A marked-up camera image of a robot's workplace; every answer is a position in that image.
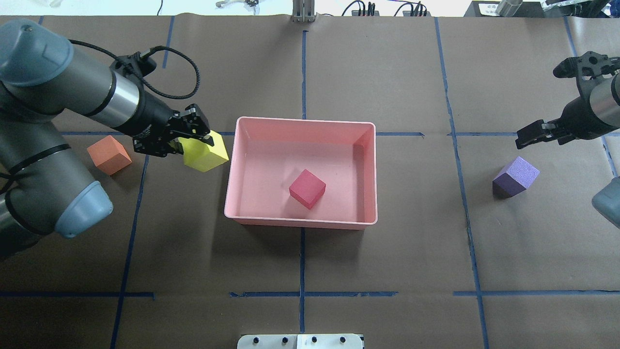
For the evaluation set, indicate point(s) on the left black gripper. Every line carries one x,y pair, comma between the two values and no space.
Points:
149,118

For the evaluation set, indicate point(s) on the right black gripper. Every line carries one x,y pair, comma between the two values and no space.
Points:
581,116

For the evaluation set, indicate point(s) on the yellow foam block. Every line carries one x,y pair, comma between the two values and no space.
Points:
204,156

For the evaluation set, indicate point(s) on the purple foam block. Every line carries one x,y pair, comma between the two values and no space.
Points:
514,178

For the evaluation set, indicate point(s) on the red foam block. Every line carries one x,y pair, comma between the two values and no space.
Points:
307,189

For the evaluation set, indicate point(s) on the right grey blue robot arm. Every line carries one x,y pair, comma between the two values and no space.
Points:
604,102

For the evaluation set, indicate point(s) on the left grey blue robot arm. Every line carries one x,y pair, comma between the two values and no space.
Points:
48,189

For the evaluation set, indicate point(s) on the pink plastic bin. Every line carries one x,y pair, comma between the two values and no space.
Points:
270,154

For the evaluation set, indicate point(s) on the orange foam block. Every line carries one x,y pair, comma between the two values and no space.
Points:
109,156

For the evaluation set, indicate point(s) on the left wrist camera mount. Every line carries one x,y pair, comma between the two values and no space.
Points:
134,65

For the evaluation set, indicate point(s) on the aluminium frame post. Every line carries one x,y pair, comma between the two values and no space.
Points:
304,11

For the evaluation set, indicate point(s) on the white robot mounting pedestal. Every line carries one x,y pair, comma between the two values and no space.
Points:
302,341

